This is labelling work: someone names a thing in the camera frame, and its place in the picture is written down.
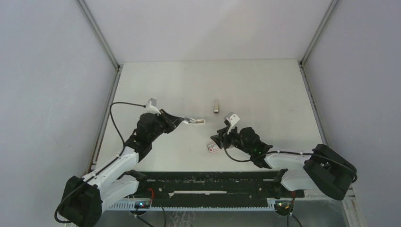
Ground left green circuit board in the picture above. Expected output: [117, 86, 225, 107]
[134, 201, 151, 209]

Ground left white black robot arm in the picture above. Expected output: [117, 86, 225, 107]
[54, 110, 185, 227]

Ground white slotted cable duct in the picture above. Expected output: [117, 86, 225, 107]
[106, 200, 276, 211]

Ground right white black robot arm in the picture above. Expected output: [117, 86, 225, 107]
[210, 127, 357, 201]

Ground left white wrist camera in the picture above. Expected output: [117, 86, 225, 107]
[145, 98, 161, 114]

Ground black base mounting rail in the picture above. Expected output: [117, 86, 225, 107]
[124, 170, 305, 207]

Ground right green circuit board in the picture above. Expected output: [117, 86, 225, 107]
[274, 201, 292, 210]

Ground left black camera cable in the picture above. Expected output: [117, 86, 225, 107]
[53, 102, 147, 225]

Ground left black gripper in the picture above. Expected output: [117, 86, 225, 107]
[148, 109, 183, 142]

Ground green circuit board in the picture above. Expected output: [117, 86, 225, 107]
[274, 201, 292, 210]
[134, 201, 151, 209]

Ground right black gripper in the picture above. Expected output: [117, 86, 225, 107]
[212, 123, 253, 156]

